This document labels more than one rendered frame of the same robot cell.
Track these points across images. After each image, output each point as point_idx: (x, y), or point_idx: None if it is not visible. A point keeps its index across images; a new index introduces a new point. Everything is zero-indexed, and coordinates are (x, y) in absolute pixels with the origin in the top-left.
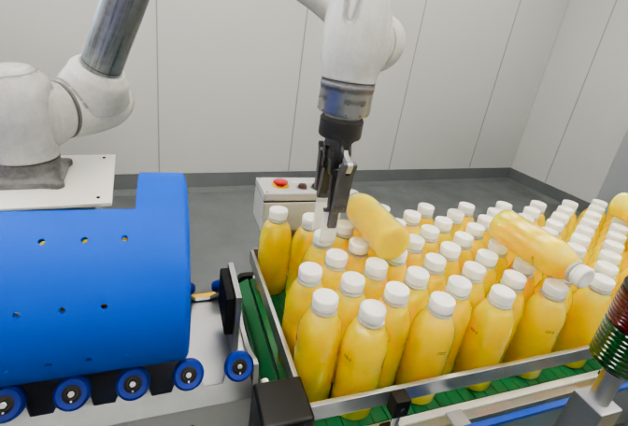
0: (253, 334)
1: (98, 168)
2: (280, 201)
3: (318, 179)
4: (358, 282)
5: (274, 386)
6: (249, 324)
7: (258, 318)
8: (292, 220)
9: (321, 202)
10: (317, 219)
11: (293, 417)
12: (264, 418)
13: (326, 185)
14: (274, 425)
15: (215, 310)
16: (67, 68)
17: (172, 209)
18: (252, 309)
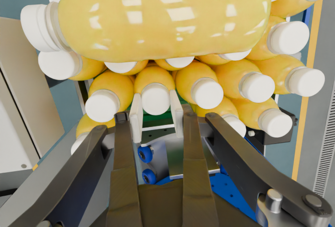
0: (169, 117)
1: None
2: (29, 137)
3: (104, 162)
4: (270, 86)
5: (269, 135)
6: (158, 119)
7: (155, 115)
8: (43, 103)
9: (140, 131)
10: (141, 118)
11: (291, 127)
12: (286, 141)
13: (133, 148)
14: (291, 137)
15: (157, 149)
16: None
17: None
18: (144, 118)
